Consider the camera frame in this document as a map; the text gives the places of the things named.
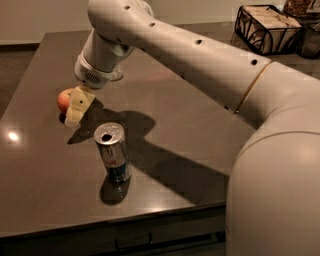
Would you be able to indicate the silver blue redbull can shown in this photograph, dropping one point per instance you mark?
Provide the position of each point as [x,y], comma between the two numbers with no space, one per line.
[110,139]

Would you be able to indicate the clear plastic water bottle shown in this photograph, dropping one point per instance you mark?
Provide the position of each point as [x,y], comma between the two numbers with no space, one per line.
[117,74]

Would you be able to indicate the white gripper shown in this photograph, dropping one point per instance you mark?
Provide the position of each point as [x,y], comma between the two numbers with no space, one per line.
[90,76]

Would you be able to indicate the black drawer handle left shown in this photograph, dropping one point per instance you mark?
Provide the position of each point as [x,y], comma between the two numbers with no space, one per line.
[132,243]

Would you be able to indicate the black wire napkin basket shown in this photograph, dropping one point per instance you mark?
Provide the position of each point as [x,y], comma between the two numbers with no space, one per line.
[266,30]

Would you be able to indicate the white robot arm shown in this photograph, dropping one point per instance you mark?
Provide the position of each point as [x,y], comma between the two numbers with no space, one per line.
[273,198]

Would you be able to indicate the red apple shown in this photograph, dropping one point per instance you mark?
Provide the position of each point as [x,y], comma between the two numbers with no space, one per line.
[63,100]

